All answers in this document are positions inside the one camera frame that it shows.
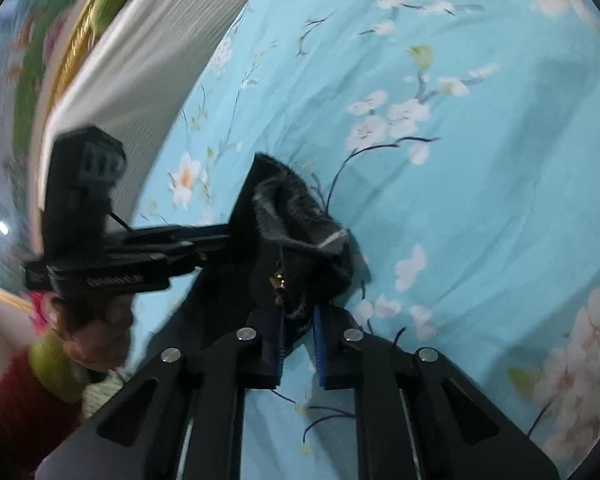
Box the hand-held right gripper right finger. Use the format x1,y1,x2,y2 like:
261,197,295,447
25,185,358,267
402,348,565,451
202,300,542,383
313,304,562,480

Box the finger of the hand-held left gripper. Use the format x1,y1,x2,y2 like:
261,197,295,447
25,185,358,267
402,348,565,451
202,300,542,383
165,240,233,278
122,223,235,252

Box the person's left hand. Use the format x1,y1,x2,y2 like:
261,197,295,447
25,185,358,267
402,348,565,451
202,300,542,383
55,292,137,373

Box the gold framed floral picture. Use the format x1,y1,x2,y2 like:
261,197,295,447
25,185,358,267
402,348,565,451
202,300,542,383
0,0,153,311

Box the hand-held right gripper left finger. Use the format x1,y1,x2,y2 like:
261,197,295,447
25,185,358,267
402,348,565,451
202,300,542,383
35,306,287,480

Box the blue floral bed sheet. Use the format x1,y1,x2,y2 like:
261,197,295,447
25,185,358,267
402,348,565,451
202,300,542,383
130,0,600,480

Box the white ribbed pillow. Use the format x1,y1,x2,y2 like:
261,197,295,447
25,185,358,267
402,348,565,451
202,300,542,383
30,0,287,257

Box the black pants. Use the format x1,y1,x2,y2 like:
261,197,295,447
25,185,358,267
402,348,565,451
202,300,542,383
147,152,357,363

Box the person's left forearm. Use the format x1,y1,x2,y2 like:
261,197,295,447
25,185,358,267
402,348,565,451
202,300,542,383
0,330,88,480

